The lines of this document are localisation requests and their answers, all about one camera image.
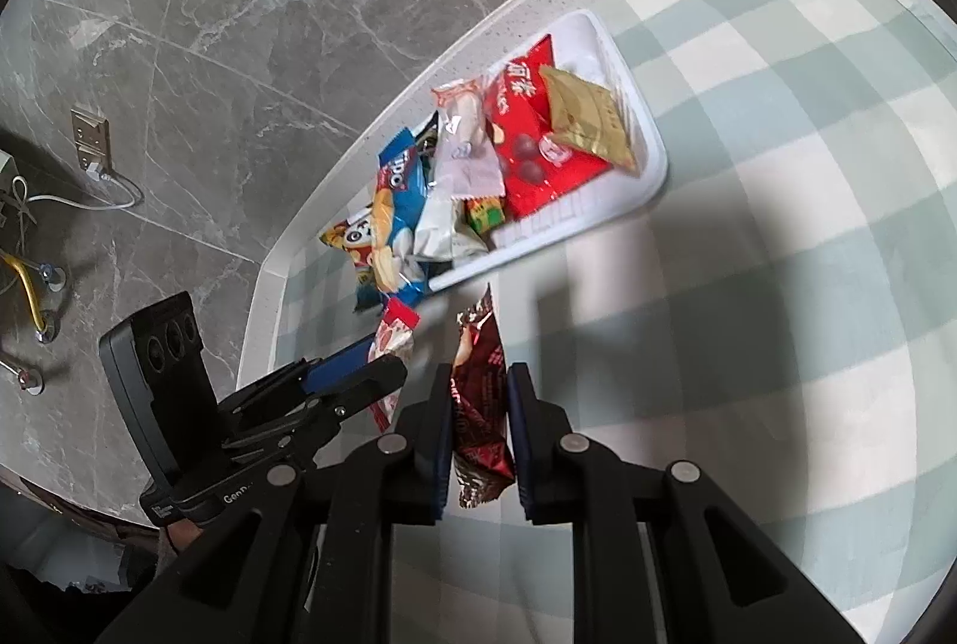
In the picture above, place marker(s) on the metal pipe with red tip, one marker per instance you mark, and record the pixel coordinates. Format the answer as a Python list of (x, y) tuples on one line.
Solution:
[(30, 379)]

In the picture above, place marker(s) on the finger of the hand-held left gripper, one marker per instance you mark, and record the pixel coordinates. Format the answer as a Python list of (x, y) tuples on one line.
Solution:
[(340, 366), (370, 382)]

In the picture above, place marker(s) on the green orange snack packet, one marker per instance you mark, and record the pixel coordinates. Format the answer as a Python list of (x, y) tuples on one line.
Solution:
[(484, 214)]

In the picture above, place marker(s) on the large red snack packet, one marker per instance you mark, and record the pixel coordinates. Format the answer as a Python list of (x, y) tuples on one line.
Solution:
[(523, 128)]

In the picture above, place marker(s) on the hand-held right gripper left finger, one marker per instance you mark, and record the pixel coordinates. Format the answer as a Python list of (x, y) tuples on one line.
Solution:
[(446, 457)]

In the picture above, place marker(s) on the pale pink clear snack packet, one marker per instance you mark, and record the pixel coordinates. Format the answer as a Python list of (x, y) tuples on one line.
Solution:
[(460, 113)]

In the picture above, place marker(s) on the white appliance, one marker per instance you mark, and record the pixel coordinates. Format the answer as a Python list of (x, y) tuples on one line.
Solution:
[(4, 165)]

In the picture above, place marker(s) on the dark red brown snack packet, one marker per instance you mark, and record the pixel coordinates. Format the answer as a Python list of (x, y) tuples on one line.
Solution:
[(482, 390)]

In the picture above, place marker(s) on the blue snack packet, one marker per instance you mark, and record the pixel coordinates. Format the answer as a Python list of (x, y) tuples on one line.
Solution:
[(400, 203)]

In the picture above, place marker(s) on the green white checked tablecloth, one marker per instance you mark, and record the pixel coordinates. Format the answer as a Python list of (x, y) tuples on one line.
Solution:
[(785, 240)]

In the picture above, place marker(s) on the colourful cartoon snack packet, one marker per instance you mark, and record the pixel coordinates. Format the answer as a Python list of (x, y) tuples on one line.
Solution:
[(351, 237)]

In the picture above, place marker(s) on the white plastic tray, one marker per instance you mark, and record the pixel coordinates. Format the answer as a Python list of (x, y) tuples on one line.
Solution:
[(598, 195)]

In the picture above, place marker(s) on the black snack packet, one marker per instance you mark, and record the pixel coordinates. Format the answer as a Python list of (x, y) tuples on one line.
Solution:
[(428, 145)]

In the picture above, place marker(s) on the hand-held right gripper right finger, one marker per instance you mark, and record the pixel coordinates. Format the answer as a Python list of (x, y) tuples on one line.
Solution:
[(517, 450)]

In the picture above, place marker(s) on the yellow pipe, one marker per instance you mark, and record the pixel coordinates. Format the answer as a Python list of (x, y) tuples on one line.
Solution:
[(31, 300)]

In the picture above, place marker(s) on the red white snack packet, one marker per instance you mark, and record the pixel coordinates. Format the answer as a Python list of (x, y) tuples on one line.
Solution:
[(394, 334)]

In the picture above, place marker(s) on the brass floor socket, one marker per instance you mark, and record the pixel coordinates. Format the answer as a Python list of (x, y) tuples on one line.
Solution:
[(91, 136)]

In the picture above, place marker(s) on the gold snack packet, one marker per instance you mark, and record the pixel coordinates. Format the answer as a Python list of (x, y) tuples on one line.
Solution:
[(587, 117)]

